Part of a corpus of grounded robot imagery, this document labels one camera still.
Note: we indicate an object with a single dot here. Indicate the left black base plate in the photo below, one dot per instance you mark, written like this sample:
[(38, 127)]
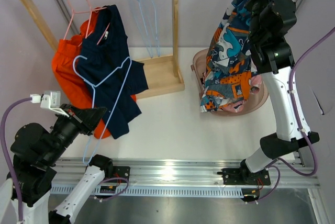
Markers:
[(121, 172)]

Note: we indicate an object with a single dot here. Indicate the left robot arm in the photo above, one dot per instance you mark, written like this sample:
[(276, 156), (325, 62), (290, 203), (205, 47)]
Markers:
[(36, 151)]

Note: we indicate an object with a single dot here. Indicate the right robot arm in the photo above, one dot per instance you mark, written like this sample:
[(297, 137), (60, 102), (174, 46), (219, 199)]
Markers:
[(271, 54)]

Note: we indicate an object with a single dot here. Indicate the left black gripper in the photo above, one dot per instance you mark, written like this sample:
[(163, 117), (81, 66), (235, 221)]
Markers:
[(87, 119)]

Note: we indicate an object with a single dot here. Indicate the pink wire hanger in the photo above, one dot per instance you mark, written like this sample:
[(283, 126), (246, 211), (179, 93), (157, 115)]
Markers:
[(73, 13), (91, 12)]

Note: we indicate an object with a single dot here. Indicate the blue orange patterned shorts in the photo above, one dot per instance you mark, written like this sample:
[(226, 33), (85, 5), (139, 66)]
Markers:
[(229, 51)]

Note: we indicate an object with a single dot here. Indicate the wooden clothes rack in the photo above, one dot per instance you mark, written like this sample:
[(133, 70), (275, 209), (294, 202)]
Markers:
[(163, 73)]

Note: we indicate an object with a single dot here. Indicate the navy blue shorts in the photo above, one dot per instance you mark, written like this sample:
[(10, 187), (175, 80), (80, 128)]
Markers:
[(111, 77)]

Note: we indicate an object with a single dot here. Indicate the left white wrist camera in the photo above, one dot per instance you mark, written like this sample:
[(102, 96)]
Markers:
[(49, 100)]

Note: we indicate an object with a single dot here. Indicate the slotted cable duct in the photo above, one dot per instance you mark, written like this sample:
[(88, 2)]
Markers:
[(162, 191)]

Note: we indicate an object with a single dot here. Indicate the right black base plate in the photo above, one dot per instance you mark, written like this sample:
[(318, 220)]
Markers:
[(241, 176)]

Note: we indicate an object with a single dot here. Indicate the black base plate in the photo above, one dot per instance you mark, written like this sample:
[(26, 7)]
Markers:
[(241, 176), (121, 172)]

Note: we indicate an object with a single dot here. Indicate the aluminium mounting rail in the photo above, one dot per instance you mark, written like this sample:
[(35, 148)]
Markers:
[(183, 173)]

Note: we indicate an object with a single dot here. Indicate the pink patterned shorts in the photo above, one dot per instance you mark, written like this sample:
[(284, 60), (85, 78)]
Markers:
[(231, 93)]

